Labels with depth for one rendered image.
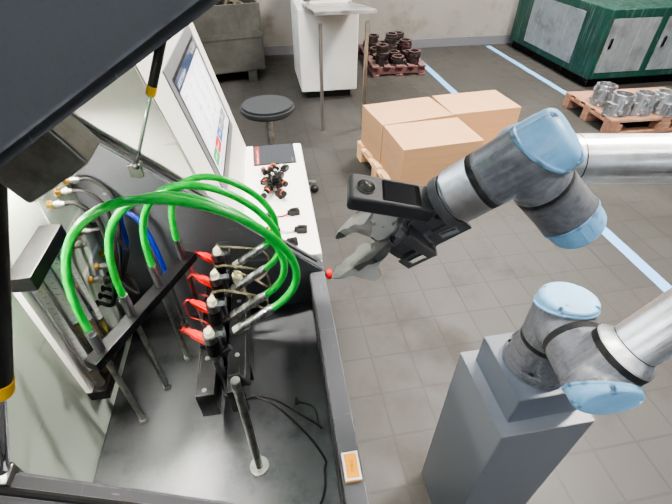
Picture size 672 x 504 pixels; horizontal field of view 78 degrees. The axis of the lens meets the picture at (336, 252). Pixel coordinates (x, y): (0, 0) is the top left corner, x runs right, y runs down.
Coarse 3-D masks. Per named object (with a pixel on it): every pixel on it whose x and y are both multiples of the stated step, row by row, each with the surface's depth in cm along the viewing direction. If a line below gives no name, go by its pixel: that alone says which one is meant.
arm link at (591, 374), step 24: (648, 312) 69; (576, 336) 78; (600, 336) 73; (624, 336) 71; (648, 336) 68; (552, 360) 81; (576, 360) 75; (600, 360) 72; (624, 360) 70; (648, 360) 69; (576, 384) 74; (600, 384) 71; (624, 384) 70; (576, 408) 76; (600, 408) 74; (624, 408) 74
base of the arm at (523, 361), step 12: (516, 336) 97; (504, 348) 100; (516, 348) 95; (528, 348) 92; (504, 360) 99; (516, 360) 95; (528, 360) 92; (540, 360) 91; (516, 372) 95; (528, 372) 94; (540, 372) 92; (552, 372) 91; (528, 384) 94; (540, 384) 93; (552, 384) 92
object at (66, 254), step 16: (96, 208) 58; (112, 208) 58; (208, 208) 60; (224, 208) 61; (80, 224) 59; (256, 224) 64; (64, 240) 61; (272, 240) 66; (64, 256) 62; (288, 256) 68; (64, 272) 64; (64, 288) 66; (288, 288) 75; (80, 304) 70; (272, 304) 76; (80, 320) 71
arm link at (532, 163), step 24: (528, 120) 46; (552, 120) 44; (504, 144) 47; (528, 144) 45; (552, 144) 43; (576, 144) 44; (480, 168) 48; (504, 168) 47; (528, 168) 45; (552, 168) 45; (480, 192) 49; (504, 192) 48; (528, 192) 48; (552, 192) 47
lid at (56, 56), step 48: (0, 0) 13; (48, 0) 13; (96, 0) 13; (144, 0) 13; (192, 0) 13; (0, 48) 13; (48, 48) 14; (96, 48) 14; (144, 48) 14; (0, 96) 14; (48, 96) 14; (0, 144) 15; (48, 144) 18; (96, 144) 20
